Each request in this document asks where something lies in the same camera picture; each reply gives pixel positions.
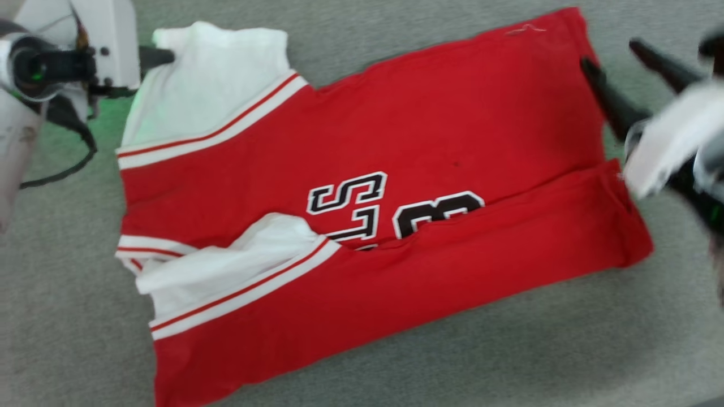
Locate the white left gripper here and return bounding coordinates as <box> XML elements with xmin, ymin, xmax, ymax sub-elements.
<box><xmin>0</xmin><ymin>0</ymin><xmax>175</xmax><ymax>102</ymax></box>

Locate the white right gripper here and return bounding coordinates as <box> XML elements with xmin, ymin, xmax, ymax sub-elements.
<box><xmin>580</xmin><ymin>37</ymin><xmax>724</xmax><ymax>200</ymax></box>

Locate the red and white basketball jersey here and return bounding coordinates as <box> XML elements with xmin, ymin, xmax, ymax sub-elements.
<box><xmin>115</xmin><ymin>6</ymin><xmax>656</xmax><ymax>407</ymax></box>

